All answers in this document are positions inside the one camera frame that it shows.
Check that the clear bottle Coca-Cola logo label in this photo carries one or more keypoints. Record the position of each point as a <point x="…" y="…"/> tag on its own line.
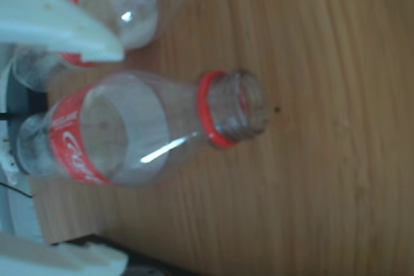
<point x="129" y="127"/>

